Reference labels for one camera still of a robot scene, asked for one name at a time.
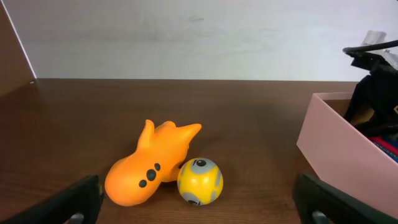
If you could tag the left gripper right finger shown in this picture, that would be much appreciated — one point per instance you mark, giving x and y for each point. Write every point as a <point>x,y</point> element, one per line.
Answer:
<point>318,202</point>

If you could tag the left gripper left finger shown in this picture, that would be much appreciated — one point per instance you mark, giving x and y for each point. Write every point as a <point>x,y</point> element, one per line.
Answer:
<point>79,203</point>

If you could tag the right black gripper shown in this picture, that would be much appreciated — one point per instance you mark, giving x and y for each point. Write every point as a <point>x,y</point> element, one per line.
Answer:
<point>378,91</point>

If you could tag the red fire truck with ladder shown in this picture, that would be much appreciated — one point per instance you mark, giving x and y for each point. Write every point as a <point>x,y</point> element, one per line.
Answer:
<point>387,143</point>

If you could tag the orange rubber animal toy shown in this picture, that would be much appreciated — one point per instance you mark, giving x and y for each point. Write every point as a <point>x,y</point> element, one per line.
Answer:
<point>160,150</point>

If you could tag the pink cardboard box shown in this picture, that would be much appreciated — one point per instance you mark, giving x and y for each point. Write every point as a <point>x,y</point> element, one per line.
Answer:
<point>342,157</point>

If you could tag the yellow grey toy ball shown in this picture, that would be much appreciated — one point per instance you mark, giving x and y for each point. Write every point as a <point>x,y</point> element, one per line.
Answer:
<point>200,181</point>

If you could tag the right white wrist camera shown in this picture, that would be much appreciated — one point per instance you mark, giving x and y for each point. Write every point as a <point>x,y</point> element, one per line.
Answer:
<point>379,37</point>

